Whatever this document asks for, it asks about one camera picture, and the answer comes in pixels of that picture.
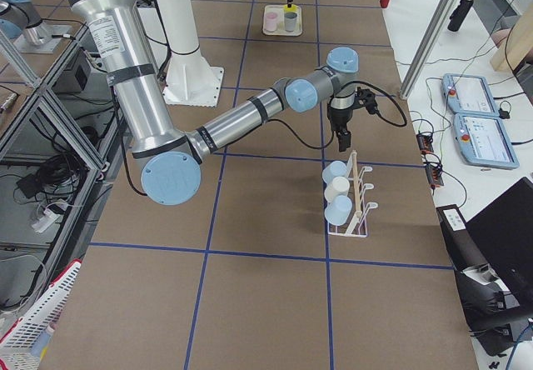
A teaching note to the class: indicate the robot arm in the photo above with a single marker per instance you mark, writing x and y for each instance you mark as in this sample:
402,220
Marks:
170,158

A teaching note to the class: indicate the aluminium frame post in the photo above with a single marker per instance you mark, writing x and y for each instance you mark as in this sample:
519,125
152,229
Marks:
426,46

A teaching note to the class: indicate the black cylinder bottle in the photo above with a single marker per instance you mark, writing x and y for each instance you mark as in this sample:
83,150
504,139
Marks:
459,15

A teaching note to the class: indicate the wooden rack dowel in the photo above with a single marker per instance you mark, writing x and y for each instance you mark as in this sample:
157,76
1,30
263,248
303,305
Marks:
352,170

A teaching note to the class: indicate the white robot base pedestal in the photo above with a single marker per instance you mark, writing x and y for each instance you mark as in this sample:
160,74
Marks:
190,79

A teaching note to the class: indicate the yellow plastic cup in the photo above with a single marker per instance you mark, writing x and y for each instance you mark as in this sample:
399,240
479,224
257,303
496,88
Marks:
290,8

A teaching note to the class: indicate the pale cream plastic cup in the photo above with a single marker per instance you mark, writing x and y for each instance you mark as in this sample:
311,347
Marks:
338,186

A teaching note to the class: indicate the cream plastic tray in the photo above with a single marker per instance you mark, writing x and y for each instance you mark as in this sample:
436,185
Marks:
280,31

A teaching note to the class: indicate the white plastic basket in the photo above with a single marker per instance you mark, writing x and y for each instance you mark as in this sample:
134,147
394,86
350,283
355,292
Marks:
25,344

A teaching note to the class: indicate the upper blue teach pendant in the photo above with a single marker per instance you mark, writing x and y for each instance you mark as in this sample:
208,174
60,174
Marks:
468,94

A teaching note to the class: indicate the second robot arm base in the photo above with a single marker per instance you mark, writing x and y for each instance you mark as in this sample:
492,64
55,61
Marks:
21,22

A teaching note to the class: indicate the blue teach pendant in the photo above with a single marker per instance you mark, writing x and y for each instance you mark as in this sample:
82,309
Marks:
468,94
483,141

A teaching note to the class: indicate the pink plastic cup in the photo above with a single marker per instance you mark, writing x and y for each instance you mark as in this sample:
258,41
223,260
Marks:
270,22

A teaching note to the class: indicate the white wire cup rack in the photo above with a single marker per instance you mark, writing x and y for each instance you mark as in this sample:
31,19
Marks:
361,230

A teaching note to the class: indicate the lower blue teach pendant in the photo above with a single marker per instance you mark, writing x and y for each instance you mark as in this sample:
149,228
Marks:
483,141

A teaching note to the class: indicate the light blue plastic cup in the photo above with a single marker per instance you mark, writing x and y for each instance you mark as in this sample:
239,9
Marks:
333,170

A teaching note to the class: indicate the grey plastic cup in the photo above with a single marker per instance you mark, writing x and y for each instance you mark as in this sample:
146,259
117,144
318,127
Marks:
290,21

